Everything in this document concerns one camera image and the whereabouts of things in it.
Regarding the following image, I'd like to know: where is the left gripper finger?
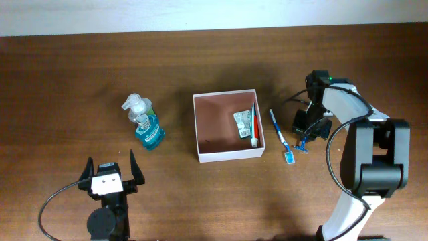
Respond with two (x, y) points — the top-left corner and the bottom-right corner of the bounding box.
(130, 149), (145, 185)
(78, 157), (94, 191)

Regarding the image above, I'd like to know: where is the blue disposable razor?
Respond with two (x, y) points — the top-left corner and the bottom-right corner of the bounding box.
(294, 135), (308, 153)

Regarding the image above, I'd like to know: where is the toothpaste tube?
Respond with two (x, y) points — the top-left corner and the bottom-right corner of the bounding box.
(251, 103), (259, 148)

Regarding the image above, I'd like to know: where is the green Dettol soap bar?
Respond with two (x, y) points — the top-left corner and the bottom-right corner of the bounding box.
(233, 110), (251, 139)

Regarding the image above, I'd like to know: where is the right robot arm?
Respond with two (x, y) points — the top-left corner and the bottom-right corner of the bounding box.
(292, 70), (410, 240)

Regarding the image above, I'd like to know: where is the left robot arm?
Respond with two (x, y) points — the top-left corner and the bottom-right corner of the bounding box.
(78, 151), (145, 240)

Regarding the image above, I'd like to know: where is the blue white toothbrush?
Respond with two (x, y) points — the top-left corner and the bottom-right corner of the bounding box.
(269, 109), (295, 165)

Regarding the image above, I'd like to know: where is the blue mouthwash bottle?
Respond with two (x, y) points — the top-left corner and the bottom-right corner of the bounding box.
(135, 114), (165, 151)

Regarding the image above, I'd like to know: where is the clear pump soap bottle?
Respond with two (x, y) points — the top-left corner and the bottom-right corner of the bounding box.
(121, 93), (156, 123)

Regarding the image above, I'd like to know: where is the white cardboard box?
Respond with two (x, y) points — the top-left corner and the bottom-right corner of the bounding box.
(193, 89), (265, 163)

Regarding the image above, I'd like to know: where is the left black cable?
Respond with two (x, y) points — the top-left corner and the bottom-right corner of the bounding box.
(37, 179), (92, 241)

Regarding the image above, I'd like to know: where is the black cable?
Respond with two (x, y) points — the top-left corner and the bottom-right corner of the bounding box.
(37, 179), (92, 241)
(280, 85), (374, 241)

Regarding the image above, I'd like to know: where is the right black cable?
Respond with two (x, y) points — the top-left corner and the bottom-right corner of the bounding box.
(280, 85), (374, 241)

